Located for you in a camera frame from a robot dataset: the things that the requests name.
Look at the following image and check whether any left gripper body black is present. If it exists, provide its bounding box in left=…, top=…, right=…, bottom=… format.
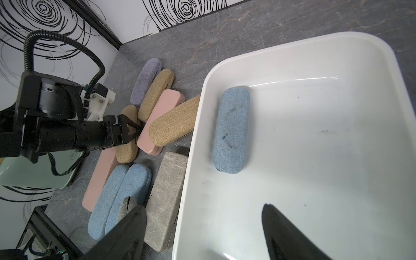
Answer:
left=19, top=72, right=124, bottom=159

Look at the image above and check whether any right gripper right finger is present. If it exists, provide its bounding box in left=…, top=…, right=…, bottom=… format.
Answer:
left=262, top=204, right=329, bottom=260

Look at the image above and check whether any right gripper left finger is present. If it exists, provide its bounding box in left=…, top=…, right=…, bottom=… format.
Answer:
left=81, top=206, right=147, bottom=260

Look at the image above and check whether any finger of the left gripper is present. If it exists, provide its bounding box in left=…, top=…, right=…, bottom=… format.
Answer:
left=118, top=114, right=143, bottom=135
left=120, top=131, right=141, bottom=145

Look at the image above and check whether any purple fabric glasses case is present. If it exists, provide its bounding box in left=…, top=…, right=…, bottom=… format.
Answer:
left=130, top=58, right=162, bottom=107

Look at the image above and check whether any light blue glasses case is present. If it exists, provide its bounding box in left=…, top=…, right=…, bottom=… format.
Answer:
left=213, top=86, right=251, bottom=174
left=105, top=164, right=152, bottom=234
left=87, top=164, right=129, bottom=241

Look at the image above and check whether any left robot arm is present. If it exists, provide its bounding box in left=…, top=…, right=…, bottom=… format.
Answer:
left=1, top=71, right=142, bottom=163

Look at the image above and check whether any pink glasses case lower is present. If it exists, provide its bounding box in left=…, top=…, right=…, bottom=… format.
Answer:
left=82, top=147, right=119, bottom=212

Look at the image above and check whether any pink glasses case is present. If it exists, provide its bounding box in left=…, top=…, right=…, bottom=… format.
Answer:
left=136, top=89, right=186, bottom=156
left=82, top=147, right=119, bottom=212

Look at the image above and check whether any grey fabric glasses case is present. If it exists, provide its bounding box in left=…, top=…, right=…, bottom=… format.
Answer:
left=118, top=197, right=138, bottom=222

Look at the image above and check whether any pink glasses case upper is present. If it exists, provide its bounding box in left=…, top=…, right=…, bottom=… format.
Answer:
left=136, top=89, right=186, bottom=156

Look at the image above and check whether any tan fabric glasses case upper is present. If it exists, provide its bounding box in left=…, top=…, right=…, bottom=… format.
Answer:
left=138, top=68, right=174, bottom=122

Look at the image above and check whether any white plastic storage tray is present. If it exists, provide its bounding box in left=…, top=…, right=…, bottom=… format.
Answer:
left=172, top=32, right=416, bottom=260

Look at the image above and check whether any mint green toaster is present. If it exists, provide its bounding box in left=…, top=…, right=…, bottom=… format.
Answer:
left=1, top=155, right=77, bottom=189

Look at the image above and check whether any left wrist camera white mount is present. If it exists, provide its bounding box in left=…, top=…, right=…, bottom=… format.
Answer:
left=87, top=83, right=116, bottom=122

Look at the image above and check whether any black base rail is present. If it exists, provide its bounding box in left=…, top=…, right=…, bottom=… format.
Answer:
left=16, top=206, right=83, bottom=260

